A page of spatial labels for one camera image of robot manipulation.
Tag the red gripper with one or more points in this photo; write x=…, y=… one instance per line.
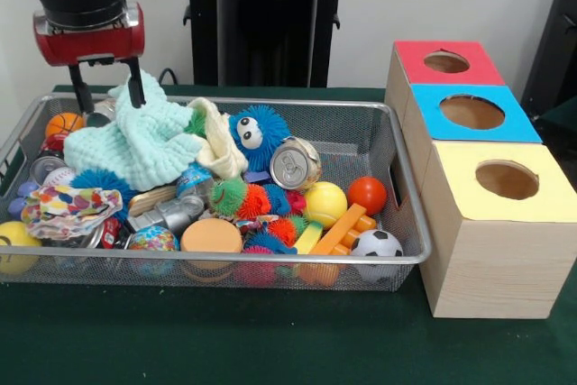
x=90, y=47

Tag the mint green knitted cloth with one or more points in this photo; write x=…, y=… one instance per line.
x=135, y=141

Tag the cream knitted cloth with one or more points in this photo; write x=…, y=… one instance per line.
x=221, y=150

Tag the crushed silver drink can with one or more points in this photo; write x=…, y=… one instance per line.
x=293, y=166

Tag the yellow tennis ball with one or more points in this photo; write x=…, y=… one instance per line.
x=324, y=204

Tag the wooden box with three holes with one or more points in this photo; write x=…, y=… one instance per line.
x=496, y=268

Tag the colourful patterned cloth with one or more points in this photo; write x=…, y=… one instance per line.
x=67, y=209

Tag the blue spiky toy with eyes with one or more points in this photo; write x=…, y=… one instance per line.
x=270, y=123

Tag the orange foam disc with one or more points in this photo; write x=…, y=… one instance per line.
x=212, y=234

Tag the orange plastic block toy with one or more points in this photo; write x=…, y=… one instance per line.
x=338, y=228

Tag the red ball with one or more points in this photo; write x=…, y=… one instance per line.
x=367, y=195

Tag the dark green table cloth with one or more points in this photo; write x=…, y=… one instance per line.
x=270, y=335
x=563, y=128

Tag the black and white soccer ball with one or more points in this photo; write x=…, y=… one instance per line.
x=376, y=243

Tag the black upright panel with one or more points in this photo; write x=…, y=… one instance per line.
x=554, y=42

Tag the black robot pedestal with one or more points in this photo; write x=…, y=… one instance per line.
x=270, y=20

